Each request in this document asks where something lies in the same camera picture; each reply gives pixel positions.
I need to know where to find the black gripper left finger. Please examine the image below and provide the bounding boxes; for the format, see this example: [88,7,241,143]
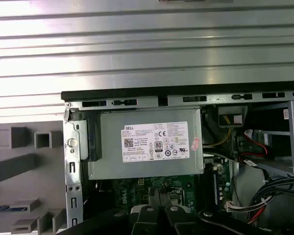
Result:
[62,188,161,235]

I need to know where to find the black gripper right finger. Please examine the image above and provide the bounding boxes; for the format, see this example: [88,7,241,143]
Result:
[161,188,270,235]

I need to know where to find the installed RAM stick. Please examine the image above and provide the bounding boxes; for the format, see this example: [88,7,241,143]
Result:
[212,164,220,212]

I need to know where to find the green motherboard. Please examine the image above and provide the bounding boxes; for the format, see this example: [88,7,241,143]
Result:
[95,158,233,221]

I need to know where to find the grey Dell power supply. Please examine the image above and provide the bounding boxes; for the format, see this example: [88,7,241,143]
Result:
[87,107,204,181]

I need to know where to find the black open PC case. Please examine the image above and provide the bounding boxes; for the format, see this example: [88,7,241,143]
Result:
[60,82,294,235]

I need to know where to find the grey parts rack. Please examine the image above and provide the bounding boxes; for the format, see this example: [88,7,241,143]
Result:
[0,119,67,235]

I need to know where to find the black wire bundle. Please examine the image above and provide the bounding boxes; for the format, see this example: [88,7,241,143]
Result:
[245,175,294,222]

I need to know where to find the yellow wires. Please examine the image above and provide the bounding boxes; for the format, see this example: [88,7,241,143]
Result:
[202,115,233,149]

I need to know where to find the short red wire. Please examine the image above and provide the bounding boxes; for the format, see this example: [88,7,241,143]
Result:
[239,141,272,160]

